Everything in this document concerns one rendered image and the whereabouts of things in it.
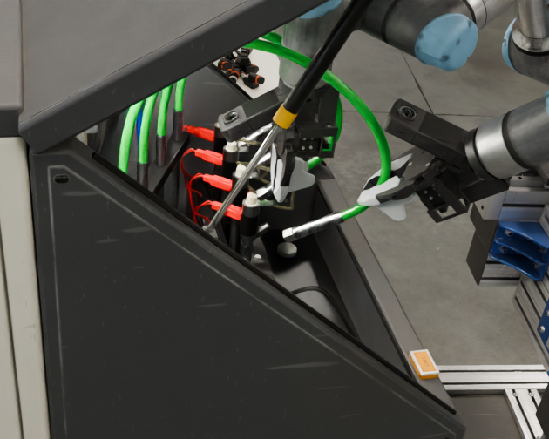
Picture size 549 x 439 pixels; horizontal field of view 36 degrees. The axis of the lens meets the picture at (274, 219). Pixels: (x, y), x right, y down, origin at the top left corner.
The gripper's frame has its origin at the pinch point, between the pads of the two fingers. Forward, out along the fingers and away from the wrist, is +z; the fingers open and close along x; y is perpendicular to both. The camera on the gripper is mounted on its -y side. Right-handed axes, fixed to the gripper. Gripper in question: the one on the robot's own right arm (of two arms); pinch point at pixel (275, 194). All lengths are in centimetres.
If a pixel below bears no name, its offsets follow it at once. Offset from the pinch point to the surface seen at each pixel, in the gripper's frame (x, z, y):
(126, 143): -1.0, -11.0, -23.2
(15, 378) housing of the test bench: -34, 0, -39
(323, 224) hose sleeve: -12.3, -3.0, 3.8
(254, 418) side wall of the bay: -34.9, 10.4, -10.4
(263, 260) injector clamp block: 3.2, 15.8, 0.2
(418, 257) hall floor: 116, 114, 94
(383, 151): -14.6, -16.4, 9.8
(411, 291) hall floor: 98, 114, 84
